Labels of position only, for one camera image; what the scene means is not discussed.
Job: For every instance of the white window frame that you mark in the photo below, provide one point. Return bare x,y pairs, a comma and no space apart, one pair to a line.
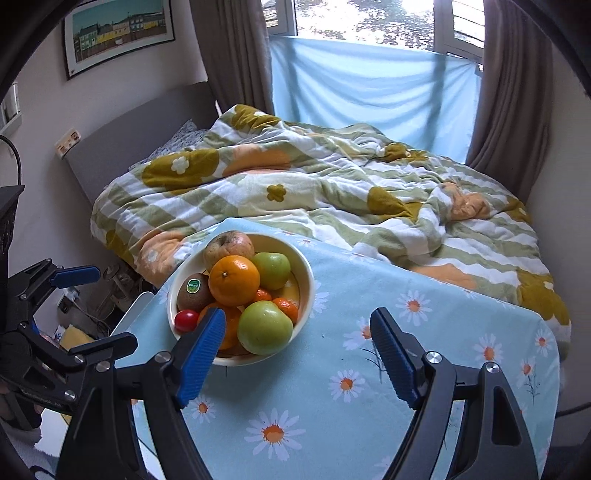
457,41

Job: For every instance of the yellow-red wrinkled apple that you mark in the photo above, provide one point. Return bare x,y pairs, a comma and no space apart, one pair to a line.
228,247

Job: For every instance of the large orange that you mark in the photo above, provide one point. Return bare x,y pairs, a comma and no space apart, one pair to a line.
234,281

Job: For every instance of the medium orange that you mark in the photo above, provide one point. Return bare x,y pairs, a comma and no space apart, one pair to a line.
232,333

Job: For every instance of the blue daisy tablecloth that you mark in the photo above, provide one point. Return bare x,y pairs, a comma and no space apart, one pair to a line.
332,314

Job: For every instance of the white wall socket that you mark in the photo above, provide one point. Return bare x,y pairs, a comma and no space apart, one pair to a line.
68,142

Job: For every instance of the white table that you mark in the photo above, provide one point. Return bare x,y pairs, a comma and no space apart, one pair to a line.
131,318

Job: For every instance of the light blue window cloth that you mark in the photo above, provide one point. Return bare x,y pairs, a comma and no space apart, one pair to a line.
369,92

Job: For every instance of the red cherry tomato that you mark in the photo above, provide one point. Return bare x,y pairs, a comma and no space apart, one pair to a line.
186,321

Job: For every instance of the framed wall poster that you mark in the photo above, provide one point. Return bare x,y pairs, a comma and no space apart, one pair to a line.
120,32

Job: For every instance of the grey patterned pillow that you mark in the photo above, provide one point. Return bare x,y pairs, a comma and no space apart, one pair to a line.
180,138

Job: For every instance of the yellow bag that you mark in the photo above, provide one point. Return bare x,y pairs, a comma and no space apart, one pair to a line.
76,337

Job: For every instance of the green striped floral blanket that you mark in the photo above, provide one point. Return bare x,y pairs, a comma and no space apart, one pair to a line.
323,194

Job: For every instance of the brown curtain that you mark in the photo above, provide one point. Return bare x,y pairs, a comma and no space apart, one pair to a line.
508,92
231,46

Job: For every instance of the brown kiwi with green label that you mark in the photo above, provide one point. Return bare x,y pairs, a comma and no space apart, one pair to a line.
189,302

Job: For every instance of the small mandarin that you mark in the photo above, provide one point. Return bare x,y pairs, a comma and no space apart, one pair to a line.
286,309

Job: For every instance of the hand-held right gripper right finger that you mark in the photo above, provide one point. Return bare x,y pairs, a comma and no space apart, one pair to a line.
395,355

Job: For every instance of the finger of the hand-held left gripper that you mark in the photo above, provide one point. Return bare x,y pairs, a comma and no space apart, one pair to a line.
74,275
111,346

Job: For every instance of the small orange tomato in bowl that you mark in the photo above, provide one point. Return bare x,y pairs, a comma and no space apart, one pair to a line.
263,295

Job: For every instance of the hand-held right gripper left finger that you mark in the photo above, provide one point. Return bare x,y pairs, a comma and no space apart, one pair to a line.
203,355

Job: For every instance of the grey bed headboard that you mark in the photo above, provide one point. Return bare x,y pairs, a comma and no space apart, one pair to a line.
138,124

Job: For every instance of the green apple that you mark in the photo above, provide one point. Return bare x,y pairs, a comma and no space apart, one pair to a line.
265,328
275,272

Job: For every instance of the cream ceramic bowl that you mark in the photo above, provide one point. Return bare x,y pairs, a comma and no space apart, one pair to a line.
302,277

